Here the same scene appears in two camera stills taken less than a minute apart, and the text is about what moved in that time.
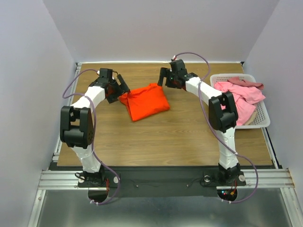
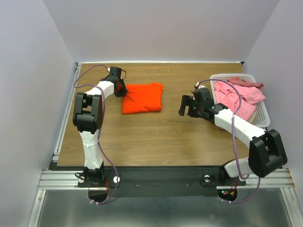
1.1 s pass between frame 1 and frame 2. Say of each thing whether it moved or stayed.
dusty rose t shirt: stayed
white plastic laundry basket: stayed
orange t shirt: moved
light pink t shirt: stayed
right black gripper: moved
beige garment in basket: stayed
